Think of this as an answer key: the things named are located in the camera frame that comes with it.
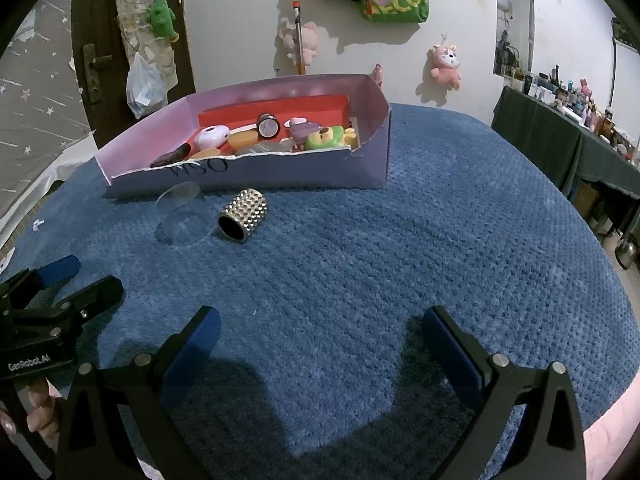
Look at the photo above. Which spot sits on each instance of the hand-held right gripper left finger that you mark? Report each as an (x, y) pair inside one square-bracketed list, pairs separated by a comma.
[(197, 342)]

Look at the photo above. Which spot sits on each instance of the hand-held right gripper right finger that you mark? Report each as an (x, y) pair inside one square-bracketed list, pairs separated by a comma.
[(450, 347)]

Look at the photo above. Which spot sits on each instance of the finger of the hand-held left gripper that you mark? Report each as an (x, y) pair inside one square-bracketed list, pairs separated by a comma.
[(95, 292), (57, 269)]

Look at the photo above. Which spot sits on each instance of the orange makeup sponge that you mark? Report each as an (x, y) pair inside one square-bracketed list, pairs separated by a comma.
[(242, 141), (206, 153)]

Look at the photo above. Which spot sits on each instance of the pink cardboard box red bottom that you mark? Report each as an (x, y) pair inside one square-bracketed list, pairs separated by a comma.
[(300, 172)]

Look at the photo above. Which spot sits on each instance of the glass jar red lid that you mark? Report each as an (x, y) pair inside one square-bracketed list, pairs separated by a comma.
[(268, 126)]

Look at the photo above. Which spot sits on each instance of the pink nail polish bottle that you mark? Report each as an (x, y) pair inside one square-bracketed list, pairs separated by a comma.
[(305, 132)]

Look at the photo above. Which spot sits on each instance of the person's left hand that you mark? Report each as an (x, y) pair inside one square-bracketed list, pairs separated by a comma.
[(45, 410)]

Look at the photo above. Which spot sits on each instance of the white earbud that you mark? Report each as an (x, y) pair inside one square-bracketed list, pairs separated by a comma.
[(38, 224)]

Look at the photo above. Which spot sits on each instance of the white sheet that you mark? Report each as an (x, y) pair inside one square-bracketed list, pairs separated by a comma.
[(45, 175)]

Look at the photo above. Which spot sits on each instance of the clear plastic cup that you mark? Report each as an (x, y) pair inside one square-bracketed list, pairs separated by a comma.
[(182, 215)]

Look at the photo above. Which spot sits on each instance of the blue blanket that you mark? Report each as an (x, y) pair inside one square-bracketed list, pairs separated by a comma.
[(400, 235)]

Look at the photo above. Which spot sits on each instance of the studded silver cylinder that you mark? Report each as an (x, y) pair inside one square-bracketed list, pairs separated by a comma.
[(247, 212)]

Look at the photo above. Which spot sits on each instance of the dark brown hair clip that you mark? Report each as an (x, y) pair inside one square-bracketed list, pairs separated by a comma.
[(170, 156)]

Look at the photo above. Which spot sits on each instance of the grey starry cloth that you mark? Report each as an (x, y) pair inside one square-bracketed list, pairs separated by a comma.
[(35, 100)]

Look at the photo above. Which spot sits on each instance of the white plastic bag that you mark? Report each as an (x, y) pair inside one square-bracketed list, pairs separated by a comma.
[(145, 87)]

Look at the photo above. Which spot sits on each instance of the metal pot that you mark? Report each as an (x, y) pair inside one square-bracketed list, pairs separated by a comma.
[(629, 252)]

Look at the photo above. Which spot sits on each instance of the dark green table cloth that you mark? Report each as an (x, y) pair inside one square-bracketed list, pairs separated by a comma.
[(540, 135)]

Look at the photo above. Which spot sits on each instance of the green yellow toy figure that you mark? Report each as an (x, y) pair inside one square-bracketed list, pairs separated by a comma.
[(325, 139)]

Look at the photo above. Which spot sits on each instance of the dark brown door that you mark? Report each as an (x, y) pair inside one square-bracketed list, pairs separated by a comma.
[(92, 10)]

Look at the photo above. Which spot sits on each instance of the clear hanging organizer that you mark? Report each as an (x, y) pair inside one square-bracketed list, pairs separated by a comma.
[(132, 15)]

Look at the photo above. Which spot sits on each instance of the green plush toy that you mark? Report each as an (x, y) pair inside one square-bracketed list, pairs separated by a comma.
[(161, 17)]

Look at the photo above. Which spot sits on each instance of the row of cosmetic bottles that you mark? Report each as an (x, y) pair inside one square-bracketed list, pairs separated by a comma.
[(585, 107)]

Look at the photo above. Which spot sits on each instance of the small pink charm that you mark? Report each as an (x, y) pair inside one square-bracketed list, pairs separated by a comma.
[(376, 75)]

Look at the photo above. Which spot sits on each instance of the pink pig plush toy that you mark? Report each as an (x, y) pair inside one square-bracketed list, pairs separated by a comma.
[(446, 65)]

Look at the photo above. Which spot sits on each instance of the pale pink plush toy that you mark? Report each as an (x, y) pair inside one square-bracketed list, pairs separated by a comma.
[(311, 42)]

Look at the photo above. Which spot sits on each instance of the giant pencil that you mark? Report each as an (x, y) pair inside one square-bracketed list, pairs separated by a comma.
[(299, 35)]

